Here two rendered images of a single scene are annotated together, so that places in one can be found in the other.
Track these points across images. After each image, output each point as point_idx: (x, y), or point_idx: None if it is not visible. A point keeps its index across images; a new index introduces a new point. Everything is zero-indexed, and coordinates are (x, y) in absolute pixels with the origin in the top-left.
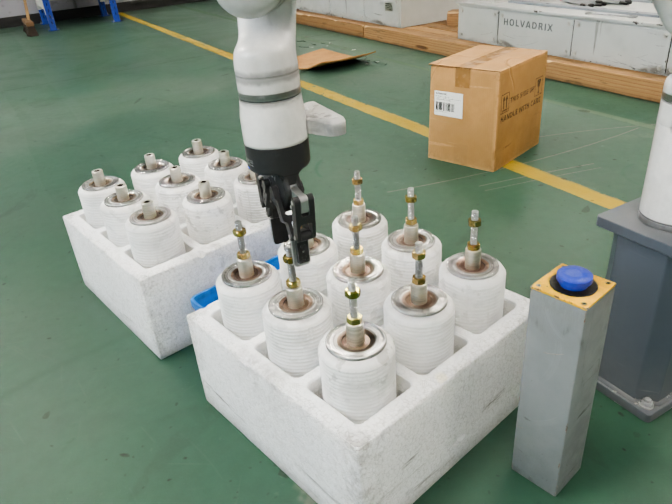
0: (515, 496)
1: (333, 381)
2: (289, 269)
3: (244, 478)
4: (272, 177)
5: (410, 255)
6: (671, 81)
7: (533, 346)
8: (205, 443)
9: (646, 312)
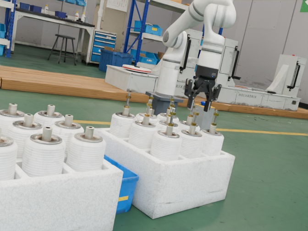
0: None
1: (221, 144)
2: (195, 118)
3: (201, 215)
4: (206, 80)
5: (158, 118)
6: (173, 57)
7: (203, 125)
8: (182, 222)
9: None
